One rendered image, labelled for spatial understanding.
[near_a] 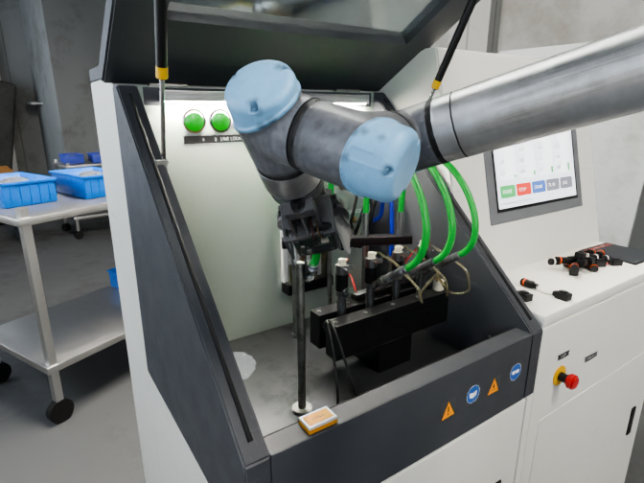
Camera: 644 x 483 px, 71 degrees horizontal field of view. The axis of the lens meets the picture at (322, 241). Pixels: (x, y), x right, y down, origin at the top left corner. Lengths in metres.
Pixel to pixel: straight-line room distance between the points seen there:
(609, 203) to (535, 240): 1.41
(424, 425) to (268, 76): 0.65
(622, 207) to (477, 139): 2.33
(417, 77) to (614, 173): 1.76
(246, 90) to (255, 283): 0.79
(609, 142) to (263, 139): 2.52
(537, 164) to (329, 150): 1.10
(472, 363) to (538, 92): 0.56
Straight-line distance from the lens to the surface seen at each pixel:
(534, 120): 0.49
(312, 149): 0.43
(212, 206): 1.08
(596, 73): 0.49
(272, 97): 0.44
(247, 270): 1.16
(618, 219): 2.81
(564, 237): 1.58
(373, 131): 0.41
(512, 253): 1.35
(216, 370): 0.69
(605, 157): 2.85
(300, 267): 0.80
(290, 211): 0.54
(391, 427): 0.82
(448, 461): 1.00
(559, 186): 1.55
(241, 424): 0.68
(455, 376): 0.89
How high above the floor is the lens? 1.40
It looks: 16 degrees down
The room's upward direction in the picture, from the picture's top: straight up
